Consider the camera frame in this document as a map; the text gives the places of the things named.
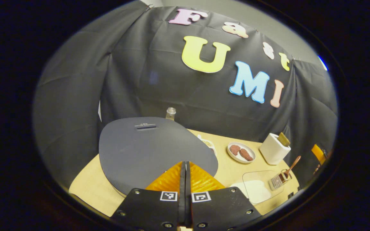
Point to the brown toast slice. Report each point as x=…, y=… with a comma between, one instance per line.
x=284, y=139

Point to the small ceiling light panel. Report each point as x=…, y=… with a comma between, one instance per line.
x=322, y=63

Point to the grey rice cooker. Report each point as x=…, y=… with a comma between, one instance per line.
x=146, y=150

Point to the small clear glass bottle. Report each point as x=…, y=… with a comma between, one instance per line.
x=171, y=114

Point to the white divided bean dish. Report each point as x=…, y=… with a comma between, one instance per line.
x=209, y=144

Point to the white round plate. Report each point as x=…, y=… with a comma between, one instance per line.
x=233, y=157

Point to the white toaster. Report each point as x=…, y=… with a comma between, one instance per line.
x=273, y=150

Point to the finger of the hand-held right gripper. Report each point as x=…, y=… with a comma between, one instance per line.
x=318, y=154

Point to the red meat piece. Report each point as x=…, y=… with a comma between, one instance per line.
x=246, y=154
x=234, y=149

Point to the brown wooden spoon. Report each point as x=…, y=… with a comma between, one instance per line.
x=290, y=166

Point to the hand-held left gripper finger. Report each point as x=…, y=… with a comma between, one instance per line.
x=182, y=192
x=188, y=199

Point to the black backdrop cloth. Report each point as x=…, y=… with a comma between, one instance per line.
x=140, y=80

